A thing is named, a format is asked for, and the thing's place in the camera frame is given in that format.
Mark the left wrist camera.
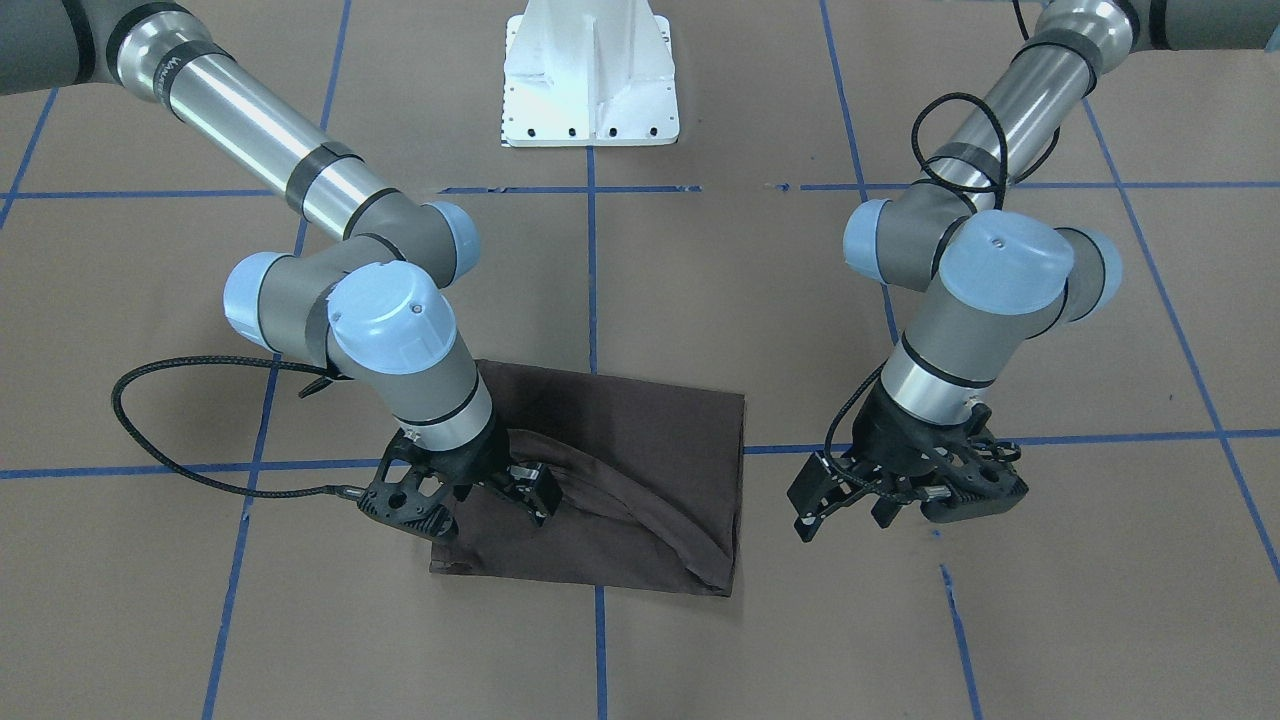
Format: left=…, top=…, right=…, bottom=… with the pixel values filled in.
left=920, top=402, right=1029, bottom=524

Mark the dark brown t-shirt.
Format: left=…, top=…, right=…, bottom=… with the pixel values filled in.
left=430, top=360, right=746, bottom=598

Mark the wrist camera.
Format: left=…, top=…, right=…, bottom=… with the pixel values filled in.
left=356, top=432, right=458, bottom=544
left=920, top=402, right=1029, bottom=524

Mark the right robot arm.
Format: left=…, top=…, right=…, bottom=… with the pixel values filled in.
left=3, top=1, right=562, bottom=542

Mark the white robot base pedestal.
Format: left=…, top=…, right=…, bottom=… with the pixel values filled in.
left=500, top=1, right=681, bottom=149

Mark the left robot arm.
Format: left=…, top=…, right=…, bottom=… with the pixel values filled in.
left=787, top=1, right=1279, bottom=542

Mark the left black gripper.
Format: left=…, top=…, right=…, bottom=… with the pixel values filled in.
left=786, top=384, right=973, bottom=543

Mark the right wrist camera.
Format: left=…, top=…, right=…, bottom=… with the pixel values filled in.
left=356, top=432, right=458, bottom=544

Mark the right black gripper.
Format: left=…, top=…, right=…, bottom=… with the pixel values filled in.
left=399, top=414, right=563, bottom=527

